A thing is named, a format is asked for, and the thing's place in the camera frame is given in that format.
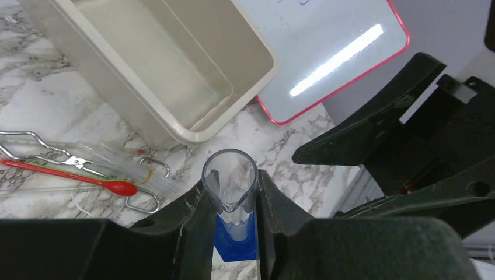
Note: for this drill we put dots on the red plastic spatula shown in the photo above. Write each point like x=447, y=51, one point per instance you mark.
x=119, y=187

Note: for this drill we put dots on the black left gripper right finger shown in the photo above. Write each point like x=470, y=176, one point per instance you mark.
x=292, y=244

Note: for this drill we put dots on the pink framed whiteboard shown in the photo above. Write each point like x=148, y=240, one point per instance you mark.
x=321, y=47

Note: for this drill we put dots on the metal test tube clamp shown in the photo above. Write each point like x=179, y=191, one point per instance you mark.
x=71, y=163

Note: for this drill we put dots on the beige plastic bin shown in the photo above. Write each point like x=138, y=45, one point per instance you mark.
x=176, y=71

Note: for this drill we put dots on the blue base graduated cylinder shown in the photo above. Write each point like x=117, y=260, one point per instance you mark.
x=230, y=178

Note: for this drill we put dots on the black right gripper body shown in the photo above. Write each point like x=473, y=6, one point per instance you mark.
x=427, y=139

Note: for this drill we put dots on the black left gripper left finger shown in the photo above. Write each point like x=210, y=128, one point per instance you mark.
x=174, y=243

